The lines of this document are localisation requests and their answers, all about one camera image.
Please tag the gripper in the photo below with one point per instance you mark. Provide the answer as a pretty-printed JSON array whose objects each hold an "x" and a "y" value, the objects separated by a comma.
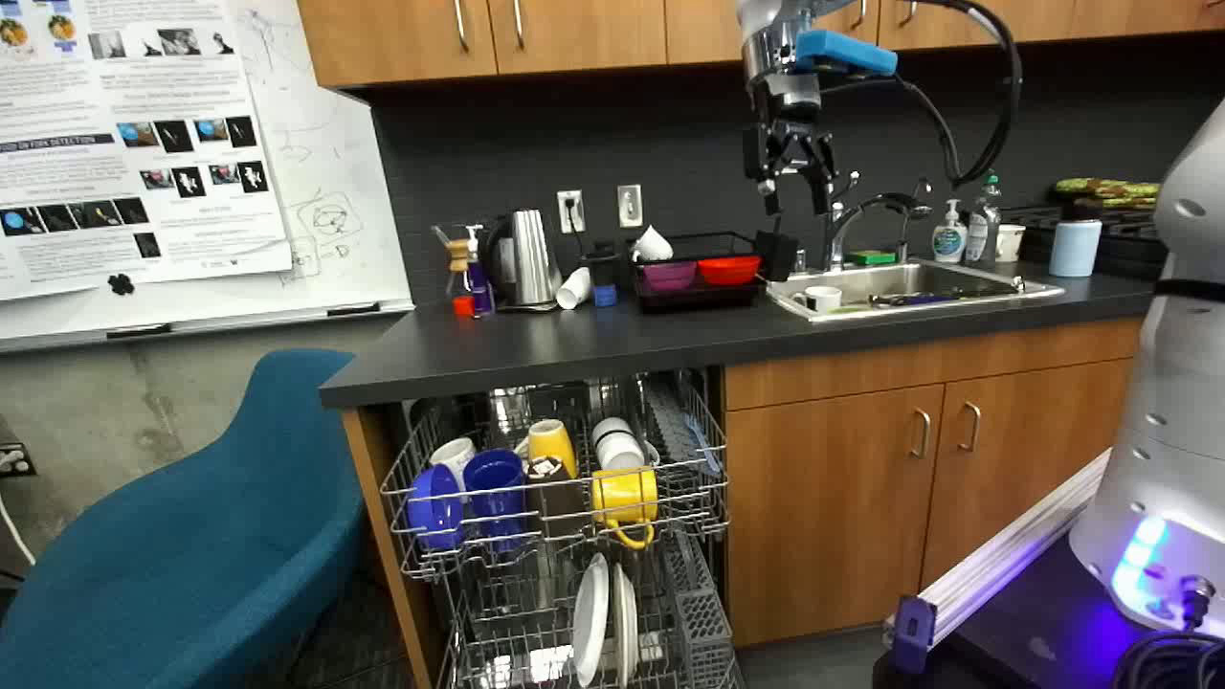
[{"x": 790, "y": 134}]

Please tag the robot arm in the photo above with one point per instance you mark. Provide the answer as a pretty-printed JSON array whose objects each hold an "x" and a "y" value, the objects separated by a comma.
[{"x": 1182, "y": 383}]

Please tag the white cup with dark rim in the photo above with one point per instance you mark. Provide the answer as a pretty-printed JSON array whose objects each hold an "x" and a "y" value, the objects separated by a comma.
[{"x": 821, "y": 300}]

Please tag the white paper cup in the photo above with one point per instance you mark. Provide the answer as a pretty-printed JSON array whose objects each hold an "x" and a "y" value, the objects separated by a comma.
[{"x": 573, "y": 288}]

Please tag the light blue cup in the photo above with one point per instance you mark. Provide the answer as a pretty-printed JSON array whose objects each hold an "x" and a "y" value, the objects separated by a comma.
[{"x": 1075, "y": 249}]

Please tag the yellow cup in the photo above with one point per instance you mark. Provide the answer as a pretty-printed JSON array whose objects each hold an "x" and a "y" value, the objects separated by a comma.
[{"x": 553, "y": 445}]

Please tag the dark brown cup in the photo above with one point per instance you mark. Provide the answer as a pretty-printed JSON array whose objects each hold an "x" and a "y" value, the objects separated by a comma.
[{"x": 555, "y": 498}]

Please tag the dishwasher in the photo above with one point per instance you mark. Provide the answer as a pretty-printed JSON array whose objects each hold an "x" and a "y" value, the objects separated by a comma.
[{"x": 555, "y": 612}]

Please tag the black tap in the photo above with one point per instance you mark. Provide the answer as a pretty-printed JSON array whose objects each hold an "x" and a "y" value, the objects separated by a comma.
[{"x": 847, "y": 225}]

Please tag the red bowl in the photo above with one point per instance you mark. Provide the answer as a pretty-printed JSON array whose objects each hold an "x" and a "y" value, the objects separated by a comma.
[{"x": 729, "y": 270}]

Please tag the green sponge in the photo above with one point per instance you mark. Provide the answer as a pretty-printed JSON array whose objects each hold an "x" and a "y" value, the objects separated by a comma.
[{"x": 872, "y": 257}]

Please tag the black dish rack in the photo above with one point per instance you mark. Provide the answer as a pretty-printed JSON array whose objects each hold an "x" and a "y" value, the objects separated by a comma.
[{"x": 694, "y": 295}]

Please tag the steel sink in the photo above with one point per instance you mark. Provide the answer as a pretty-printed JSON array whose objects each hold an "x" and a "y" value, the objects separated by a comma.
[{"x": 909, "y": 282}]

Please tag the purple bowl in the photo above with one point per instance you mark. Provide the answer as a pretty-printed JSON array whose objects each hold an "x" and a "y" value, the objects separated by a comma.
[{"x": 668, "y": 276}]

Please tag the white mug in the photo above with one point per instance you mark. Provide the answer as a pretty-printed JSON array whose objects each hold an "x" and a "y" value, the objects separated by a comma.
[{"x": 653, "y": 246}]

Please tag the steel utensil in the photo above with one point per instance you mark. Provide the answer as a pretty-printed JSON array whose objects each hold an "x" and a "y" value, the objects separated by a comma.
[{"x": 914, "y": 299}]

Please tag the white soap pump bottle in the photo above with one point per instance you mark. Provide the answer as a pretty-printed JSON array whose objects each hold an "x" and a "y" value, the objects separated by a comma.
[{"x": 948, "y": 239}]

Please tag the wooden upper cabinet door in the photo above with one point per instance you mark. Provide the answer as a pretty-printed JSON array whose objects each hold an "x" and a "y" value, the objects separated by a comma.
[
  {"x": 1034, "y": 19},
  {"x": 392, "y": 38},
  {"x": 703, "y": 29},
  {"x": 1148, "y": 14},
  {"x": 593, "y": 33}
]

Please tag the wooden cabinet door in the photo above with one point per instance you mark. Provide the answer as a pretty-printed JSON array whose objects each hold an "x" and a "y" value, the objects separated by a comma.
[
  {"x": 1148, "y": 14},
  {"x": 1034, "y": 459},
  {"x": 823, "y": 536},
  {"x": 392, "y": 38},
  {"x": 1034, "y": 19},
  {"x": 703, "y": 29},
  {"x": 593, "y": 33}
]

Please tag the clear dish soap bottle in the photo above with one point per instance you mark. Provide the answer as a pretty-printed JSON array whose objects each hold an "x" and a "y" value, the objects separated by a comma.
[{"x": 982, "y": 234}]

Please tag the black and blue container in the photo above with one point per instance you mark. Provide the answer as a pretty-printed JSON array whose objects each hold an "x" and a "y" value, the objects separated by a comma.
[{"x": 603, "y": 277}]

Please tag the blue utensil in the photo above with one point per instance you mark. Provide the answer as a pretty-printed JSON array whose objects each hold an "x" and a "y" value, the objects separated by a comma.
[{"x": 703, "y": 445}]

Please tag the steel electric kettle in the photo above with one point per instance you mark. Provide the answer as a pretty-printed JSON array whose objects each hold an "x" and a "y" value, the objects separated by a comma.
[{"x": 531, "y": 258}]

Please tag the stack of white cups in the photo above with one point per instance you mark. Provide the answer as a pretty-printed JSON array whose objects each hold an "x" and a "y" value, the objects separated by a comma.
[{"x": 617, "y": 443}]

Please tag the green oven mitt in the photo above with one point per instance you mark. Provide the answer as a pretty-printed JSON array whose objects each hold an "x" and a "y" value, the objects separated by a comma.
[{"x": 1110, "y": 188}]

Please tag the purple spray bottle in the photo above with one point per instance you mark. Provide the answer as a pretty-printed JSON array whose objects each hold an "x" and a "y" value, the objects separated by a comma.
[{"x": 480, "y": 282}]

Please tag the black stove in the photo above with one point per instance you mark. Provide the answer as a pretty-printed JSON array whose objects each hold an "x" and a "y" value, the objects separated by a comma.
[{"x": 1129, "y": 249}]

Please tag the wooden lower cabinet door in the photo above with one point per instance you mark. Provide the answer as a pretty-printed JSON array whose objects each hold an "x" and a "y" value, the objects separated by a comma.
[
  {"x": 1034, "y": 459},
  {"x": 823, "y": 536}
]

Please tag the glass coffee carafe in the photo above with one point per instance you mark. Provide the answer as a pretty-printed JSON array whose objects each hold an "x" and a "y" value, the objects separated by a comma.
[{"x": 456, "y": 258}]

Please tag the steel tumbler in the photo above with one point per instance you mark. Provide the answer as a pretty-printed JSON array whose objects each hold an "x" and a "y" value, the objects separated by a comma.
[{"x": 509, "y": 416}]

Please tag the black marker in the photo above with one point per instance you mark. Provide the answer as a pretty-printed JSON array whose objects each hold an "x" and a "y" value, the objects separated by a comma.
[
  {"x": 139, "y": 331},
  {"x": 353, "y": 309}
]

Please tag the white plate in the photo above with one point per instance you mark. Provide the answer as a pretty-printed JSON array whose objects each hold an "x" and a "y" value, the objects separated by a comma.
[
  {"x": 590, "y": 617},
  {"x": 625, "y": 622}
]

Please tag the whiteboard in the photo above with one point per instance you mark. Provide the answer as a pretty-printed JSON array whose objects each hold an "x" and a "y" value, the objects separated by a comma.
[{"x": 325, "y": 191}]

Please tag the blue bowl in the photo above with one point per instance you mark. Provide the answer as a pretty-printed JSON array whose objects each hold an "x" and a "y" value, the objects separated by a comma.
[{"x": 433, "y": 507}]

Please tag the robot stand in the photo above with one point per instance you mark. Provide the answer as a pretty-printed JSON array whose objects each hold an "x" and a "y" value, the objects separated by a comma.
[{"x": 1034, "y": 632}]

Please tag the paper poster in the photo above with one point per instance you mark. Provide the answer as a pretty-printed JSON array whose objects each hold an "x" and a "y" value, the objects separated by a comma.
[{"x": 124, "y": 191}]

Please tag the black magnet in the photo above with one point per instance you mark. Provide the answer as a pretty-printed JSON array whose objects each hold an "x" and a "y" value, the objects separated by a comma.
[{"x": 121, "y": 283}]

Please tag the blue chair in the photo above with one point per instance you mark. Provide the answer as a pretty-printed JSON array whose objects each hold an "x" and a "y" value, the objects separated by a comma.
[{"x": 191, "y": 555}]

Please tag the floor power socket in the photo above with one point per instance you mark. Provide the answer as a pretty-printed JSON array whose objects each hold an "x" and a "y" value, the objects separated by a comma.
[{"x": 14, "y": 461}]

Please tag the wall socket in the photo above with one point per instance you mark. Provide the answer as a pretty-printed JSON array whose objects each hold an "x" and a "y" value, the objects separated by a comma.
[{"x": 570, "y": 211}]

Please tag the aluminium rail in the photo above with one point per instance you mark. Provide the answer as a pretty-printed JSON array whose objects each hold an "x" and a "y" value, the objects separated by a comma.
[{"x": 1005, "y": 550}]

